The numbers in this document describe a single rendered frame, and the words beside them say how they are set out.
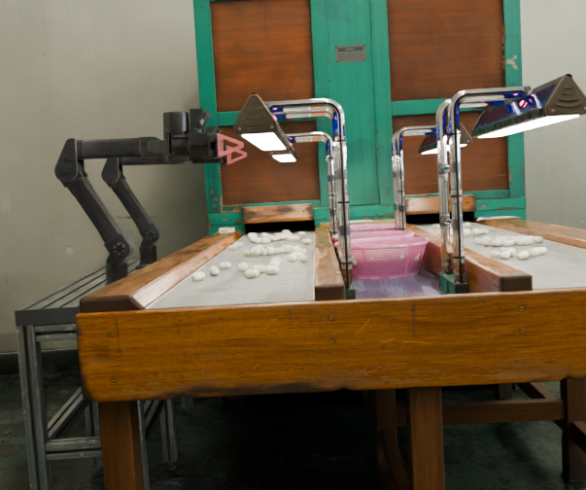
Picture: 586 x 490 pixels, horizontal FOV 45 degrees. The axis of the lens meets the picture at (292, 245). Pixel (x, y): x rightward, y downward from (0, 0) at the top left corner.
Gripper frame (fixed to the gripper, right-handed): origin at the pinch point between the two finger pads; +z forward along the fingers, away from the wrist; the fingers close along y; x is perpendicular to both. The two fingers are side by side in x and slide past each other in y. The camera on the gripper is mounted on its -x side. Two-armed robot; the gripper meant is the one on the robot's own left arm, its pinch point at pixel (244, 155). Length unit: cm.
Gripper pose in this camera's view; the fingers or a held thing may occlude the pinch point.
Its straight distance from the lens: 269.1
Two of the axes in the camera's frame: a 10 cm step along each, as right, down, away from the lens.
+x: 0.3, 10.0, 0.8
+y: -0.5, -0.8, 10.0
